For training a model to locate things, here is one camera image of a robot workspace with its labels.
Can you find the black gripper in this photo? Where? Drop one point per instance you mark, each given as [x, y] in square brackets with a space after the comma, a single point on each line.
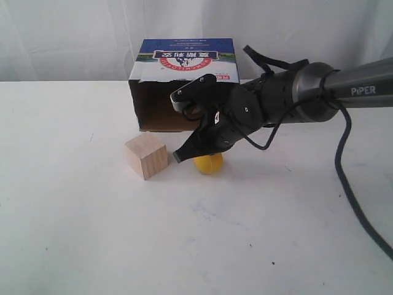
[228, 115]

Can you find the yellow rubber ball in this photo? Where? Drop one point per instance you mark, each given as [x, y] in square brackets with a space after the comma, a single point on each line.
[208, 164]

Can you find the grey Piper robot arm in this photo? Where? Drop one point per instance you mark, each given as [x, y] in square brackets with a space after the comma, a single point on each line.
[305, 93]

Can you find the light wooden cube block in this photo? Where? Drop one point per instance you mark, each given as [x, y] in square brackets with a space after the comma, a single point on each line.
[146, 155]

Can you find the blue white cardboard box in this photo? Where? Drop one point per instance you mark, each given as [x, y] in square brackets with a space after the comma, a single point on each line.
[165, 65]

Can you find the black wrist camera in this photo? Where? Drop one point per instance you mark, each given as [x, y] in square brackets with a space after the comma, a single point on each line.
[186, 94]

